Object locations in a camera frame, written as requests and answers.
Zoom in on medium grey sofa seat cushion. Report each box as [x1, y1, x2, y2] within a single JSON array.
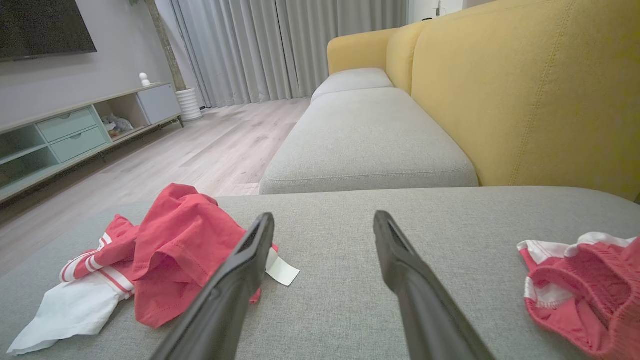
[[259, 87, 479, 196]]

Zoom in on small grey sofa seat cushion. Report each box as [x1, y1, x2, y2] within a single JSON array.
[[311, 67, 395, 102]]

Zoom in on red shorts white side stripe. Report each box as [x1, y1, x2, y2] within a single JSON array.
[[517, 231, 640, 360]]

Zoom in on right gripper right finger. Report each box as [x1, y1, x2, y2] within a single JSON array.
[[373, 210, 496, 360]]

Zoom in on grey pleated curtain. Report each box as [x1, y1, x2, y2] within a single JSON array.
[[155, 0, 409, 109]]

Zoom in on black wall television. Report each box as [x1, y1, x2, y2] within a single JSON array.
[[0, 0, 98, 63]]

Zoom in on crumpled items in cabinet shelf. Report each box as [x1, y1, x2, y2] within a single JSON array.
[[102, 113, 134, 138]]

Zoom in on pale green television cabinet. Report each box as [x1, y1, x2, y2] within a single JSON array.
[[0, 82, 184, 203]]

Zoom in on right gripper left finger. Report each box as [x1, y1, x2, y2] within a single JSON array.
[[150, 212, 276, 360]]

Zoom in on large grey sofa seat cushion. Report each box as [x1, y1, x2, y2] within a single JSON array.
[[0, 186, 640, 360]]

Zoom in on red shirt white striped trim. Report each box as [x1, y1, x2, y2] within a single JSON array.
[[7, 183, 301, 356]]

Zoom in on large yellow sofa backrest cushion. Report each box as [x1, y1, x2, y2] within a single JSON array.
[[411, 0, 640, 203]]

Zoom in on white ribbed planter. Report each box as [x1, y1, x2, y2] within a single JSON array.
[[175, 88, 203, 122]]

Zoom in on brown plant trunk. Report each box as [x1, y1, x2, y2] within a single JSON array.
[[144, 0, 187, 92]]

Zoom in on narrow yellow sofa backrest cushion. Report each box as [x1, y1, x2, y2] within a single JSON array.
[[386, 22, 426, 96]]

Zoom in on yellow sofa armrest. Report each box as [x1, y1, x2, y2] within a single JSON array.
[[327, 28, 399, 76]]

